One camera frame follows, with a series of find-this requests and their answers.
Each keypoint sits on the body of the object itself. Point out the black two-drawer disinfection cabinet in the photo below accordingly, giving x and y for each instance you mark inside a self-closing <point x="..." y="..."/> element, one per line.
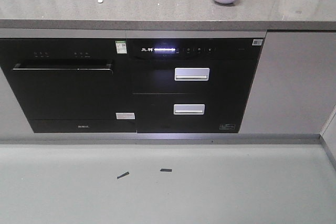
<point x="192" y="85"/>

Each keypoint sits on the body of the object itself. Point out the black tape strip right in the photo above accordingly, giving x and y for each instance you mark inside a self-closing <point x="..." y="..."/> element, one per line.
<point x="166" y="170"/>

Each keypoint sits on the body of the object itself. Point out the black tape strip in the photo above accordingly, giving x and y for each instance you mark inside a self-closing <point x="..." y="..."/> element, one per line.
<point x="122" y="175"/>
<point x="166" y="170"/>

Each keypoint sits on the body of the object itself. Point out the black tape strip left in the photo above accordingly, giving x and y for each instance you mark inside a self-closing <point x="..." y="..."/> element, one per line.
<point x="122" y="175"/>

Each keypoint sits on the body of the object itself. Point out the black built-in dishwasher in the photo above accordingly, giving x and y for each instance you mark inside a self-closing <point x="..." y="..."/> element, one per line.
<point x="68" y="85"/>

